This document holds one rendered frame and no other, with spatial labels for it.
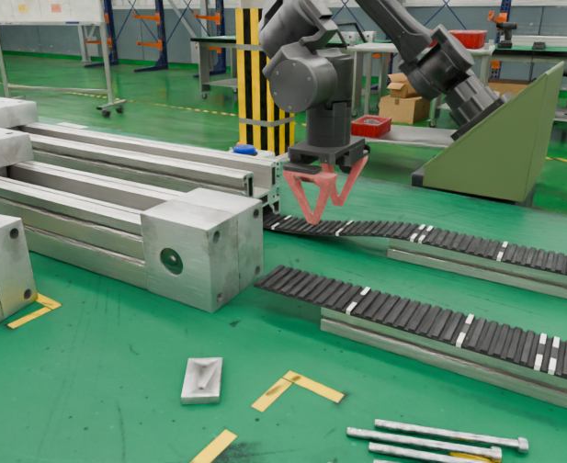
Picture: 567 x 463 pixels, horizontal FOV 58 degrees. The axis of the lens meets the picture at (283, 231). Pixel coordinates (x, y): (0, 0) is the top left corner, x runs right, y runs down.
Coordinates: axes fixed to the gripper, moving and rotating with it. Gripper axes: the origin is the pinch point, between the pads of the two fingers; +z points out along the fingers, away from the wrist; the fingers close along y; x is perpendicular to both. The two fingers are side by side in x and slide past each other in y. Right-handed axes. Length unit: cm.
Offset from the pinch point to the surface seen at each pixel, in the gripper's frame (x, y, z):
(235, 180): -11.5, 4.6, -3.5
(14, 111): -67, -1, -7
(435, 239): 15.1, 0.5, 1.1
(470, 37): -44, -288, -10
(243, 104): -202, -270, 41
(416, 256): 13.4, 1.6, 3.4
